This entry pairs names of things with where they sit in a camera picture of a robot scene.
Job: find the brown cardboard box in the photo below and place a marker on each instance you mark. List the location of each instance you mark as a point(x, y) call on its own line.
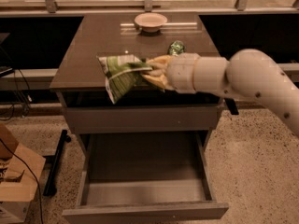
point(20, 168)

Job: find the crushed green soda can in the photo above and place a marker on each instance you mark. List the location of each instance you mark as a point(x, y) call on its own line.
point(175, 48)

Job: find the closed grey top drawer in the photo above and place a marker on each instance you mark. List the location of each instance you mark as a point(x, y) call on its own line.
point(142, 119)

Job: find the metal window frame rail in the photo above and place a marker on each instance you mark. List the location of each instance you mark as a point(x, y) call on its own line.
point(146, 3)

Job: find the black bracket right of cabinet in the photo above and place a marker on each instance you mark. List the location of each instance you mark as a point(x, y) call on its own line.
point(230, 103)

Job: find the grey drawer cabinet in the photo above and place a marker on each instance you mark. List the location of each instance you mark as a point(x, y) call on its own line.
point(80, 82)

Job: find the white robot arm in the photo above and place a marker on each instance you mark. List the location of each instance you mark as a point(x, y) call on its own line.
point(250, 74)

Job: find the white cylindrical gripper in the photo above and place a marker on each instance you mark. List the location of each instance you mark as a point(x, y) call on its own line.
point(181, 73)

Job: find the white paper bowl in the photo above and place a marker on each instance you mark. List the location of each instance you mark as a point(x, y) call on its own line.
point(150, 22)

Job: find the open grey middle drawer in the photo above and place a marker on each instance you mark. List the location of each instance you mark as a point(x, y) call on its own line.
point(141, 178)

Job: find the green jalapeno chip bag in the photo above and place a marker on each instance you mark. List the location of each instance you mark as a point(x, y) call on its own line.
point(122, 72)

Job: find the black stand leg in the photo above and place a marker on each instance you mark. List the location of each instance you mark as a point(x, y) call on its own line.
point(53, 161)

